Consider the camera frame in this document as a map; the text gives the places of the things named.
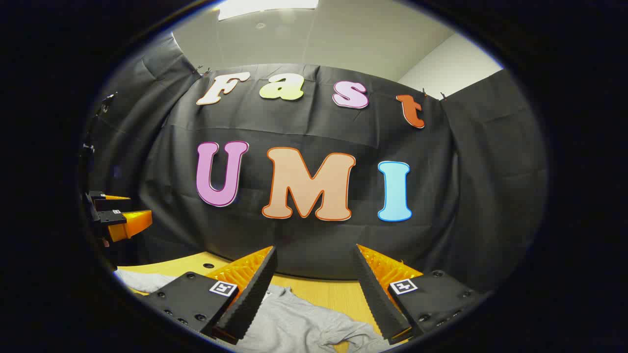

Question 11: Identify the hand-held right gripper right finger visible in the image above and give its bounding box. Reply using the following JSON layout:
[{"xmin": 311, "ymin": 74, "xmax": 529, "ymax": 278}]
[{"xmin": 351, "ymin": 243, "xmax": 486, "ymax": 345}]

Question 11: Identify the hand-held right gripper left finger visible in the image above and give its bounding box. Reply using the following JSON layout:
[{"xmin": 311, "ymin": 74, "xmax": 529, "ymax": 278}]
[{"xmin": 144, "ymin": 245, "xmax": 278, "ymax": 345}]

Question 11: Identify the grey hooded sweatshirt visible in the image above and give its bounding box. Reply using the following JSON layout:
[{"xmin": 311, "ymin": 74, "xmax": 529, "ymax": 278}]
[{"xmin": 114, "ymin": 269, "xmax": 393, "ymax": 353}]

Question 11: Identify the black backdrop cloth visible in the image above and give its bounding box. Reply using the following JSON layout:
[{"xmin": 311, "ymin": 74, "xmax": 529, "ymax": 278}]
[{"xmin": 78, "ymin": 32, "xmax": 549, "ymax": 295}]

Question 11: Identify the rectangular ceiling light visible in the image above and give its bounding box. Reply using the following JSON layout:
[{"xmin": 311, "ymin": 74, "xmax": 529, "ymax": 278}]
[{"xmin": 217, "ymin": 0, "xmax": 320, "ymax": 21}]

